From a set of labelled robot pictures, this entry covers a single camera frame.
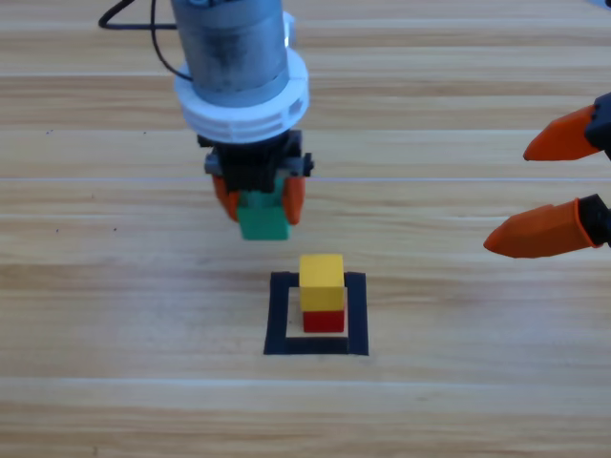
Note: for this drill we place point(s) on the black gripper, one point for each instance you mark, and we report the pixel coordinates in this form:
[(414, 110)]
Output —
[(248, 167)]

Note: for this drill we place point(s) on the green wooden cube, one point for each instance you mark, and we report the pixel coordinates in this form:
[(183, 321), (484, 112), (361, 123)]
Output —
[(265, 224)]

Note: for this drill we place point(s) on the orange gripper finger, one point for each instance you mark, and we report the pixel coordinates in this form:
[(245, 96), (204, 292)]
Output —
[(563, 140), (544, 234)]

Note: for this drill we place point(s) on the yellow wooden cube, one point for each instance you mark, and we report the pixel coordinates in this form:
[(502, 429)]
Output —
[(322, 281)]

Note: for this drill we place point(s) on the red wooden cube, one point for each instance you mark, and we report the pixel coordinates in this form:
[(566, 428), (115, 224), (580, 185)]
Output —
[(323, 322)]

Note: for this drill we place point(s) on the black tape square outline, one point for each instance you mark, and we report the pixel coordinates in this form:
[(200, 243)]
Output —
[(277, 315)]

